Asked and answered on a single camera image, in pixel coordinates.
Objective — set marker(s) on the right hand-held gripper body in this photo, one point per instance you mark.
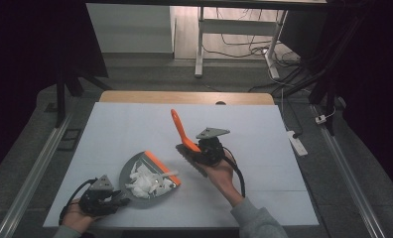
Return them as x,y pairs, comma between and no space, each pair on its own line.
212,148

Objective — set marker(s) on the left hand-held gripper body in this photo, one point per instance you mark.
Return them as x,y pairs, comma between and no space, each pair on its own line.
97,200

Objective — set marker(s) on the grey dustpan with orange edge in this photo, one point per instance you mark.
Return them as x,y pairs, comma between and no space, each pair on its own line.
133,193

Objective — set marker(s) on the pile of white paper scraps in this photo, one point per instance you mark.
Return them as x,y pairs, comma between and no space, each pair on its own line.
146,183

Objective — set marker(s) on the person's left hand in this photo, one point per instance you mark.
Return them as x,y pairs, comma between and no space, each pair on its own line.
77,218

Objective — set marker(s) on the person's right hand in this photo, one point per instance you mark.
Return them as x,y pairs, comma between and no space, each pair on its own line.
222,180

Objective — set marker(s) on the wooden table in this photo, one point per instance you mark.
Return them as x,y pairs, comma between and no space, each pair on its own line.
184,98

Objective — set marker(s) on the white power strip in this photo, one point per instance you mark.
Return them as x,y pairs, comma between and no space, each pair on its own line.
297,143

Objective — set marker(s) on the black metal stand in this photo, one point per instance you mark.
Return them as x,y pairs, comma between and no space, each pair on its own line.
60,95
327,79

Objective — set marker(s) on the small white adaptor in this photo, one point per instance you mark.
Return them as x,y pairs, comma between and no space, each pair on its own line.
320,119

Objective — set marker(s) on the white cabinet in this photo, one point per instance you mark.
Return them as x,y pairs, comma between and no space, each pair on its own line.
131,28

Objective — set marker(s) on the aluminium rail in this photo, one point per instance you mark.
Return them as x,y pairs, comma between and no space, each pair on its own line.
32,172
348,175

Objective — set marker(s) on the white desk frame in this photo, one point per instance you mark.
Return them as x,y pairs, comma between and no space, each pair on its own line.
237,27

